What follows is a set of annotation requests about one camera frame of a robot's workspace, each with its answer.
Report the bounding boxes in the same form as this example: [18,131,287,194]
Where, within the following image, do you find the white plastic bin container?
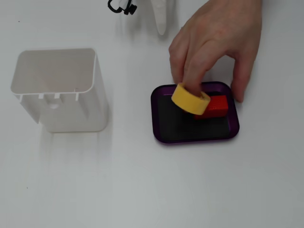
[9,48,107,133]

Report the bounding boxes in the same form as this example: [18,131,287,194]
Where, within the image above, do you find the black tray mat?
[158,94,231,141]

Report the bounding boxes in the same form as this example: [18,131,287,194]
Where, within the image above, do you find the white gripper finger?
[152,0,170,36]

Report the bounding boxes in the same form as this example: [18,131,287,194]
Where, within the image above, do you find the yellow masking tape roll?
[171,83,211,114]

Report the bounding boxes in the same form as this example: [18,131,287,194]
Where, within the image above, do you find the black cable clip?
[107,0,138,16]

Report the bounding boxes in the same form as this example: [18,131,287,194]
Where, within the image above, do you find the bare human hand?
[168,0,263,103]

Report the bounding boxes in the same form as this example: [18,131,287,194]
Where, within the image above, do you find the red textured block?
[193,95,229,120]

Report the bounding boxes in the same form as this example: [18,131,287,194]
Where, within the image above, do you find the purple metal tray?
[151,81,240,145]

